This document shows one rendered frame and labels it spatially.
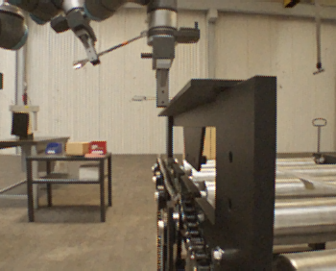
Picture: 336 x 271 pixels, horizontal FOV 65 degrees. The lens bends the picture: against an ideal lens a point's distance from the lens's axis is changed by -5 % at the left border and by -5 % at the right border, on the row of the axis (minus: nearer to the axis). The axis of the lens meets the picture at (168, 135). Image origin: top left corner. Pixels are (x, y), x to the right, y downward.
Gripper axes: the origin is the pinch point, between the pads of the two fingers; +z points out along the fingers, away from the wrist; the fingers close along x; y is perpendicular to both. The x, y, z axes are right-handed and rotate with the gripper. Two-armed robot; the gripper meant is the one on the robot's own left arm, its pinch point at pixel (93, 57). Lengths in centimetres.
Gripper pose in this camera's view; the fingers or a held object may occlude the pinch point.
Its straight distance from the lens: 91.5
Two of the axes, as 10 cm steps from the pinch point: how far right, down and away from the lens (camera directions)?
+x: 0.6, 1.0, 9.9
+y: 9.2, -4.0, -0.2
